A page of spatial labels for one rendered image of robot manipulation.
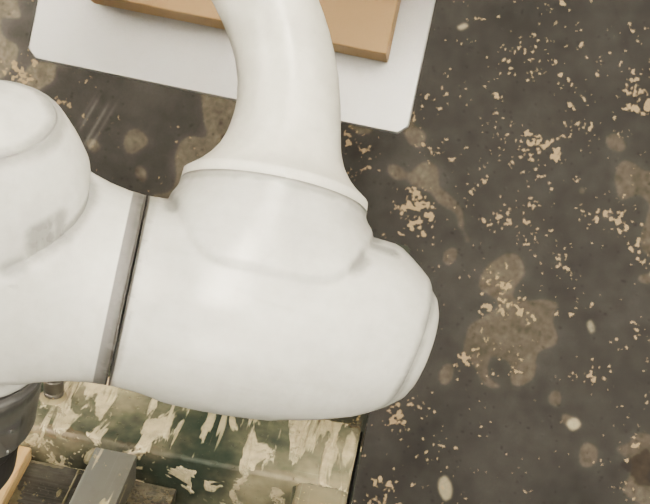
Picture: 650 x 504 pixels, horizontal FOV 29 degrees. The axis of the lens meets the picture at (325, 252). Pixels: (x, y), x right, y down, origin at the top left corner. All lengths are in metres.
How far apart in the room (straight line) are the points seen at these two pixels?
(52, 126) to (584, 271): 1.83
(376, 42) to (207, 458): 0.53
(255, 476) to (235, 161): 0.87
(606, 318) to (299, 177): 1.77
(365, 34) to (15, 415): 0.92
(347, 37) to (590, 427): 1.10
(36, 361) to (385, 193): 1.74
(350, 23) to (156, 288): 0.95
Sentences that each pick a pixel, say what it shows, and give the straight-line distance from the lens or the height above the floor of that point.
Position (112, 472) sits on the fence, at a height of 0.93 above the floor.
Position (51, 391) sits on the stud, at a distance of 1.54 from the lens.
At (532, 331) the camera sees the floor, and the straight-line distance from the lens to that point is 2.35.
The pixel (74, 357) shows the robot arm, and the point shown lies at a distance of 0.63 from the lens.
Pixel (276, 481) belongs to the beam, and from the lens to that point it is 1.48.
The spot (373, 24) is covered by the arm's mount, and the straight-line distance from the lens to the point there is 1.53.
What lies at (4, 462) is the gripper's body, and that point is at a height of 1.64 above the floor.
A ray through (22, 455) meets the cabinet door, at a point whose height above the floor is 0.90.
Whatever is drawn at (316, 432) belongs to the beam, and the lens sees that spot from 1.53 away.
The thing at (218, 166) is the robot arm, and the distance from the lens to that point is 0.64.
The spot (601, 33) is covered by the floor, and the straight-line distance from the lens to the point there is 2.39.
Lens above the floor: 2.34
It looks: 86 degrees down
